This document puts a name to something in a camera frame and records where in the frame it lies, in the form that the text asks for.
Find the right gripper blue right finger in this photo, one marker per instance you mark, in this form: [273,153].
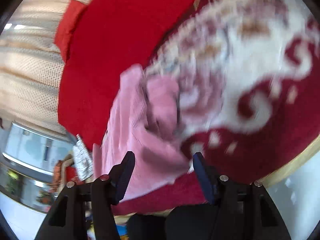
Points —
[204,177]

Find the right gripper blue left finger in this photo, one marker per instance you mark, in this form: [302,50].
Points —
[125,171]

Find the pink corduroy jacket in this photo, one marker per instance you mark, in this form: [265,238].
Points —
[143,120]

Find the white crackle pattern pillow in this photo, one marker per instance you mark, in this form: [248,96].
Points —
[82,159]

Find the red gift box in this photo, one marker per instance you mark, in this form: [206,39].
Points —
[71,175]

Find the orange patterned folded cloth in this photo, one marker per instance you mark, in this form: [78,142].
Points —
[56,176]

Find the silver refrigerator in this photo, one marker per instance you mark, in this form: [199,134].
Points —
[34,150]

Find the floral plush seat blanket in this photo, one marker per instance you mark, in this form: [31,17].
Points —
[248,76]

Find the dotted beige curtain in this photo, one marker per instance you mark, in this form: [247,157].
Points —
[31,66]

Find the red sofa throw blanket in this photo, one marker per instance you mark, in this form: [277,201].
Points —
[111,36]

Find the red cushion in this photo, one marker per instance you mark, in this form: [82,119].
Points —
[67,27]

